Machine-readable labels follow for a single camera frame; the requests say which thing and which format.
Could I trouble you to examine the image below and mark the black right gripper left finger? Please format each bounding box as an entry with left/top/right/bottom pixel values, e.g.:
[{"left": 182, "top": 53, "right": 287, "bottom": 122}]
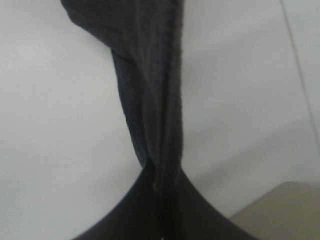
[{"left": 75, "top": 159, "right": 163, "bottom": 240}]

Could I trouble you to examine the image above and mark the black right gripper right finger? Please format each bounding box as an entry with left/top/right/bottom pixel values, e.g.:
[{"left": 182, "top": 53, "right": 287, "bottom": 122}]
[{"left": 172, "top": 167, "right": 253, "bottom": 240}]

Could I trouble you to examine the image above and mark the dark navy towel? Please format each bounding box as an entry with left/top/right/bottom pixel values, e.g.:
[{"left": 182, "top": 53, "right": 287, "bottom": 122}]
[{"left": 62, "top": 0, "right": 184, "bottom": 192}]

